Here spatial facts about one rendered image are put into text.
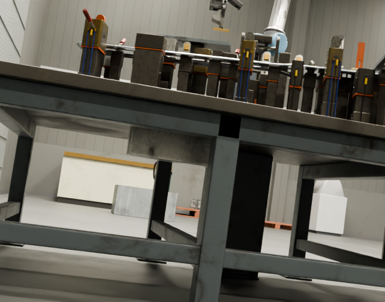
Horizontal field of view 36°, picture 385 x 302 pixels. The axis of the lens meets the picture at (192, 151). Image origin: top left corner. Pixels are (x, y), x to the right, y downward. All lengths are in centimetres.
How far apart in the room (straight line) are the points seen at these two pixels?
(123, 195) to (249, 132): 668
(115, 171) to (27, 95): 850
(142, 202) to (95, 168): 197
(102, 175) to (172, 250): 847
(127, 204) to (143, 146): 644
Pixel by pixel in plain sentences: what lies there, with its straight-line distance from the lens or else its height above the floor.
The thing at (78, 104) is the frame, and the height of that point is 61.
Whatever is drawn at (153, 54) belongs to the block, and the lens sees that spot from 248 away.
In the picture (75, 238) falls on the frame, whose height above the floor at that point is 21.
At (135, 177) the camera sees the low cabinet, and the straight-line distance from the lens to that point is 1033.
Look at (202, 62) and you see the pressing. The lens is 273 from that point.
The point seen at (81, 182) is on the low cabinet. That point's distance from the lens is 1029.
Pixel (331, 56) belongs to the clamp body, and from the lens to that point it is 243.
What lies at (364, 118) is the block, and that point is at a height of 78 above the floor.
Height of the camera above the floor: 38
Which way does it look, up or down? 5 degrees up
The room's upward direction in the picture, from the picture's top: 8 degrees clockwise
